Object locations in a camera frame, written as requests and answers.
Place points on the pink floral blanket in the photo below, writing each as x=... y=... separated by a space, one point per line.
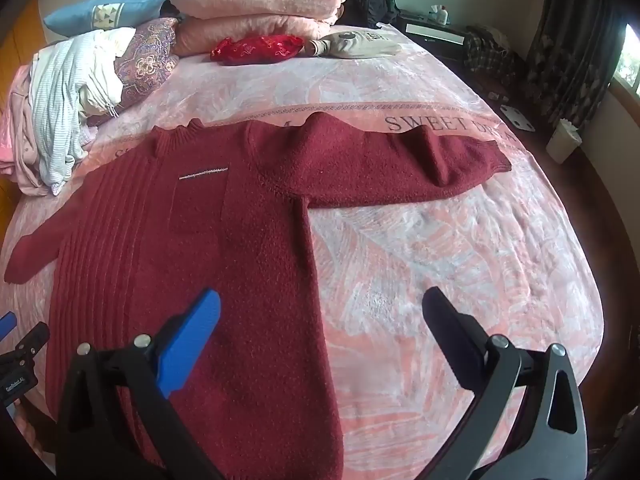
x=425 y=260

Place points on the black cabinet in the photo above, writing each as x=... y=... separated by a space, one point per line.
x=440 y=35

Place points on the blue pillow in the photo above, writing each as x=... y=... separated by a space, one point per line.
x=90 y=12

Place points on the white metal plate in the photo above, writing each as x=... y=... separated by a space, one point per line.
x=516 y=119

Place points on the pile of pale clothes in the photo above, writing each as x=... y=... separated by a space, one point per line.
x=55 y=95

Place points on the pink garment pile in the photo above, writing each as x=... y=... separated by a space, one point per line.
x=17 y=125

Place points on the dark plaid cloth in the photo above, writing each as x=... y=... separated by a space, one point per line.
x=490 y=55

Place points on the dark floral curtain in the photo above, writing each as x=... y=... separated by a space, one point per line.
x=575 y=35

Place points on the white bottle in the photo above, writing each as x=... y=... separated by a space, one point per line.
x=441 y=14

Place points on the window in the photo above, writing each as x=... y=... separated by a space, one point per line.
x=627 y=60

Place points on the cream zippered garment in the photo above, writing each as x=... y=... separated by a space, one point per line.
x=105 y=85

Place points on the purple paisley pillow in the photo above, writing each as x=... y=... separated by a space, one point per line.
x=145 y=60

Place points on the red embroidered cloth bag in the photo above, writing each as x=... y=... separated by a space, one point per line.
x=255 y=49

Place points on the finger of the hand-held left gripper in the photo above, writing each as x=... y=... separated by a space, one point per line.
x=30 y=342
x=6 y=325

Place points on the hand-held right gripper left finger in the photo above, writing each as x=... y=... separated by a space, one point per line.
x=190 y=335

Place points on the wooden headboard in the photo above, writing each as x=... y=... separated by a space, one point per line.
x=25 y=35

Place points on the beige printed garment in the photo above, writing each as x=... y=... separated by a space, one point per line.
x=360 y=45

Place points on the dark red knit sweater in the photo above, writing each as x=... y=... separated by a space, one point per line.
x=225 y=235

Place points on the white waste bin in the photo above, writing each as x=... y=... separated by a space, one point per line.
x=562 y=142

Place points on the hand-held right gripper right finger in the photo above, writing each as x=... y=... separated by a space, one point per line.
x=452 y=330

